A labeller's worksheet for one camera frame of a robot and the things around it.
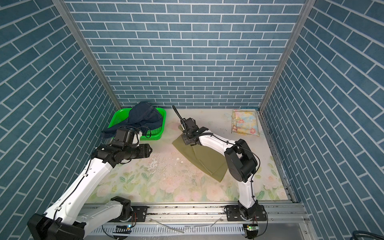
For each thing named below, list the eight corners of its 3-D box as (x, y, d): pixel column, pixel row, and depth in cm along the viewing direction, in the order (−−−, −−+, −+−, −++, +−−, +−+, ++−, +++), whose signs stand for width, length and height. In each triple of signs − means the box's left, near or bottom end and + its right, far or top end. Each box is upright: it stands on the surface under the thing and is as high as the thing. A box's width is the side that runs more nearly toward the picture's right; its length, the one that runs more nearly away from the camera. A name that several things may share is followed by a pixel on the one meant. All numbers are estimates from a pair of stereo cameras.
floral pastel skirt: (231, 132, 108) (231, 130, 105) (231, 109, 123) (232, 106, 121) (258, 136, 106) (259, 134, 104) (255, 112, 122) (256, 109, 119)
